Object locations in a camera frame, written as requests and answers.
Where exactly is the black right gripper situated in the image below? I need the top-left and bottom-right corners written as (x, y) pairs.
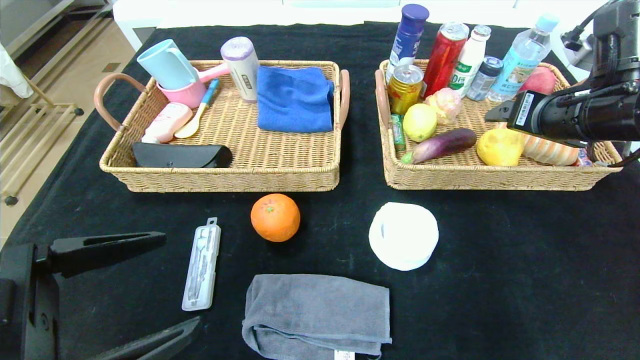
top-left (484, 90), bottom-right (586, 149)

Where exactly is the yellow pear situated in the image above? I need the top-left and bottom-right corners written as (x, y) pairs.
top-left (476, 128), bottom-right (526, 167)

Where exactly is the long ridged bread loaf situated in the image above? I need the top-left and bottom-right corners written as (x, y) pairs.
top-left (520, 131), bottom-right (581, 167)

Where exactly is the grey towel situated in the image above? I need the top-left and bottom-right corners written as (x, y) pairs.
top-left (242, 273), bottom-right (393, 360)

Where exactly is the clear plastic compass case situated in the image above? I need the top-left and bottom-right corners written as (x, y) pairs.
top-left (182, 217), bottom-right (222, 312)

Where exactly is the rectangular wicker basket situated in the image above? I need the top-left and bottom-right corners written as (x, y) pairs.
top-left (94, 60), bottom-right (351, 193)
top-left (375, 59), bottom-right (624, 192)

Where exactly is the small grey capped jar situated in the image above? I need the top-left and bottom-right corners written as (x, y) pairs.
top-left (466, 56), bottom-right (503, 102)

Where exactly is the pink peach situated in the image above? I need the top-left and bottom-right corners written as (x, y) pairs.
top-left (517, 66), bottom-right (557, 97)

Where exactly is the clear water bottle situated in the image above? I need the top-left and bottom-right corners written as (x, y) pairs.
top-left (487, 12), bottom-right (559, 104)

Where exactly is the pale pink garlic bulb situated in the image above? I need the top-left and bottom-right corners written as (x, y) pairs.
top-left (424, 88), bottom-right (463, 126)

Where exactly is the white bottle green label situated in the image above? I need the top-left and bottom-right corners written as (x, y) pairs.
top-left (448, 25), bottom-right (492, 98)

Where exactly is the purple eggplant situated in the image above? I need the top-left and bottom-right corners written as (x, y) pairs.
top-left (400, 128), bottom-right (478, 165)

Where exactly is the tall red drink can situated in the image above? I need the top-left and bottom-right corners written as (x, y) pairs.
top-left (421, 22), bottom-right (470, 100)

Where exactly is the yellow lemon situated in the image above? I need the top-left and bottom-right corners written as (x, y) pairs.
top-left (403, 103), bottom-right (438, 144)

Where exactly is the gold drink can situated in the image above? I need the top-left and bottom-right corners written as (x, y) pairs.
top-left (387, 65), bottom-right (424, 117)

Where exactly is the green candy pack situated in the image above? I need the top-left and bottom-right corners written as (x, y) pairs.
top-left (390, 114), bottom-right (407, 152)

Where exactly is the dark blue bottle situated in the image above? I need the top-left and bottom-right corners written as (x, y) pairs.
top-left (385, 4), bottom-right (430, 85)

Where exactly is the white paper roll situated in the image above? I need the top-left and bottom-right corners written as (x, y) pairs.
top-left (368, 202), bottom-right (440, 272)

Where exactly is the blue folded towel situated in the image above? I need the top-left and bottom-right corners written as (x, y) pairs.
top-left (256, 66), bottom-right (335, 134)

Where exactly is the black table cloth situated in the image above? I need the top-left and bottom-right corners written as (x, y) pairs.
top-left (0, 22), bottom-right (640, 360)

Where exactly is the orange fruit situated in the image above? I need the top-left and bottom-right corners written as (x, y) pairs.
top-left (250, 193), bottom-right (301, 243)

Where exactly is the white bottle lavender cap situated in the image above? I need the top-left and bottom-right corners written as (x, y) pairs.
top-left (220, 36), bottom-right (261, 104)

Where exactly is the pink plastic cup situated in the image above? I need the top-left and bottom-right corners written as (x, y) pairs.
top-left (156, 64), bottom-right (231, 109)

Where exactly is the black glasses case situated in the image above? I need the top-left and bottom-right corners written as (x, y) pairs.
top-left (133, 143), bottom-right (234, 169)

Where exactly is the pink lotion bottle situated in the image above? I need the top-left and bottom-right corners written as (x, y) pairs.
top-left (142, 102), bottom-right (194, 145)

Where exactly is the light blue plastic mug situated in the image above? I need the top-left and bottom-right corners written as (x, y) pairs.
top-left (137, 39), bottom-right (200, 91)

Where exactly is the white hanging cloth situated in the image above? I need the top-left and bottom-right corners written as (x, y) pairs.
top-left (0, 42), bottom-right (36, 99)

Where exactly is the beige metal rolling rack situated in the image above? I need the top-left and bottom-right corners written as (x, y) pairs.
top-left (0, 75), bottom-right (86, 207)

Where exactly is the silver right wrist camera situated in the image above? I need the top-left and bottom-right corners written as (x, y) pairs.
top-left (560, 30), bottom-right (597, 70)

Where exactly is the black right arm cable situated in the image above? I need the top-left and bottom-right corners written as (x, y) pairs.
top-left (562, 0), bottom-right (621, 46)

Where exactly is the yellow spoon blue handle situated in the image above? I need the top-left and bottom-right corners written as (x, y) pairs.
top-left (174, 80), bottom-right (221, 139)

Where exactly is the grey metal frame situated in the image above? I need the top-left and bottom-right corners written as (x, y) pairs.
top-left (0, 0), bottom-right (116, 63)

